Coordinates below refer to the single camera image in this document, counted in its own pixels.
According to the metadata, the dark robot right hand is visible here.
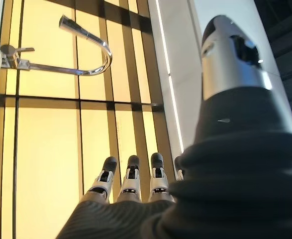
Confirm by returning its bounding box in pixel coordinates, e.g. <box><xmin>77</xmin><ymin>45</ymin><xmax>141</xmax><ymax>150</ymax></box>
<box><xmin>55</xmin><ymin>15</ymin><xmax>292</xmax><ymax>239</ymax></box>

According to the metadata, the chrome gooseneck kitchen faucet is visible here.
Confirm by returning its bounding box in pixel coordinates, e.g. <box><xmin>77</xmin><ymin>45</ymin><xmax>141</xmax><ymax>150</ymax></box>
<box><xmin>0</xmin><ymin>14</ymin><xmax>113</xmax><ymax>77</ymax></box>

